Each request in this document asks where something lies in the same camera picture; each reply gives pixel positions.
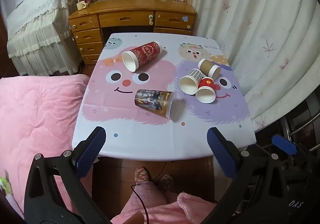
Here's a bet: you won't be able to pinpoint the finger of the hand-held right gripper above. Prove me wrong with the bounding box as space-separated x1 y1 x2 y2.
272 134 311 172

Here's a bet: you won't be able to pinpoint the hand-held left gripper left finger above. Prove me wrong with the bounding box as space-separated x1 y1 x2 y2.
24 126 112 224

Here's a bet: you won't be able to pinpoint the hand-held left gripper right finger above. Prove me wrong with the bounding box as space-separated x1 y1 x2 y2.
200 127 292 224

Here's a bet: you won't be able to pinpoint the picture print paper cup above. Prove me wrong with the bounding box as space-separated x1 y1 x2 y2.
134 89 174 120

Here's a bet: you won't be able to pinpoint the small red paper cup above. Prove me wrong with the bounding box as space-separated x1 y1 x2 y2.
195 76 216 104

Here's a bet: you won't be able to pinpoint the checked paper cup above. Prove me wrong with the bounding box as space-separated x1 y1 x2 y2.
179 68 202 95

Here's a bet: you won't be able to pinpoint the brown paper cup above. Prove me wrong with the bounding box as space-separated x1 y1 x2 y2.
198 58 221 80

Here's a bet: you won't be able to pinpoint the large red paper cup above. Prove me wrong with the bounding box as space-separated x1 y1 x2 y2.
122 41 163 72

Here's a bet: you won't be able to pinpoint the cartoon printed tablecloth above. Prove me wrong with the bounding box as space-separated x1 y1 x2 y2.
72 32 257 162

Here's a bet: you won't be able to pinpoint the person's left patterned slipper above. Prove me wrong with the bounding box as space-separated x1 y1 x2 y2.
134 167 150 184

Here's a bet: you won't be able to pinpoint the person's patterned slipper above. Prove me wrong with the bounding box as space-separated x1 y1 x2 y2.
134 167 150 184
159 175 174 191

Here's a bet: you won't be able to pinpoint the pink fluffy blanket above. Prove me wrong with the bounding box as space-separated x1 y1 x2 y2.
0 74 92 218

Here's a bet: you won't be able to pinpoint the person's right patterned slipper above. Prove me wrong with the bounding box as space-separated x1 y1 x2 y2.
159 175 174 191

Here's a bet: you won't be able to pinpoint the person's pink pyjama legs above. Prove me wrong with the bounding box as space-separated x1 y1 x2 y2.
110 181 218 224

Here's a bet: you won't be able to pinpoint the green white packet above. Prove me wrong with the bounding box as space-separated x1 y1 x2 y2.
0 176 12 194

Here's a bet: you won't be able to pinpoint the white leaf print curtain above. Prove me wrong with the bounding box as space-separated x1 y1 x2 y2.
191 0 320 131

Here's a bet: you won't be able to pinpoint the white lace-covered furniture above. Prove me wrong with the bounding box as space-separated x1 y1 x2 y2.
6 0 83 76

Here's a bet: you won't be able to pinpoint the wooden desk with drawers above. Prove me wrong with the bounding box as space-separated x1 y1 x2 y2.
68 0 197 65

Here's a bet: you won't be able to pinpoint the metal chair frame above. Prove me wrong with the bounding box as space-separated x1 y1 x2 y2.
279 92 320 153

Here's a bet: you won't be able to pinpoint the black cable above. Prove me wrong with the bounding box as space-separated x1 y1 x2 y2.
131 161 167 224

